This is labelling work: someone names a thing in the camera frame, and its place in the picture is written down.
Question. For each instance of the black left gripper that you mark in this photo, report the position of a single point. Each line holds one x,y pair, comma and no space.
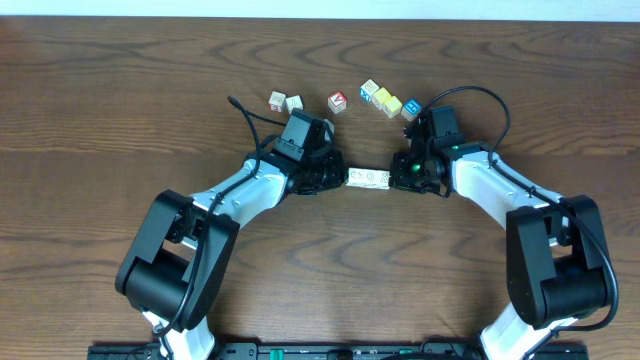
344,181

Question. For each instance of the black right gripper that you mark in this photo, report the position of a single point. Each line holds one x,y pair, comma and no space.
399,178

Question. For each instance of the green letter Z block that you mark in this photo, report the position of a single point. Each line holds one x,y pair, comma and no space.
355,177

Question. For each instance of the plain drawing wooden block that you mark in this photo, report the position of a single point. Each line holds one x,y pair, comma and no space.
383,179

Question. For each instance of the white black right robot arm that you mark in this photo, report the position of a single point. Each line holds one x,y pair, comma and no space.
557,263

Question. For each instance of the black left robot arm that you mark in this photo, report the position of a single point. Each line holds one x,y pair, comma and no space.
174,268

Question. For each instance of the blue topped wooden block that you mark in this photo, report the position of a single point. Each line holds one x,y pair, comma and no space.
411,109

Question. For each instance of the red letter A block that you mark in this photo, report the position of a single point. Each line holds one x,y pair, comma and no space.
337,102

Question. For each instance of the blue letter T block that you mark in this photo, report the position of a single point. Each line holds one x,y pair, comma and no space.
294,102

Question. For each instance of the red number 3 block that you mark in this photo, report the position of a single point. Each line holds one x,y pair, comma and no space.
277,101

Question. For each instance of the yellow topped wooden block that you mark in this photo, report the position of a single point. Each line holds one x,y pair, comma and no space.
380,97

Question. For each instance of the blue letter X block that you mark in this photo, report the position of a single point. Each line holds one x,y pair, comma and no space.
367,90

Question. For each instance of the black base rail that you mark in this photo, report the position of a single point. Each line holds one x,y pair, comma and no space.
434,347

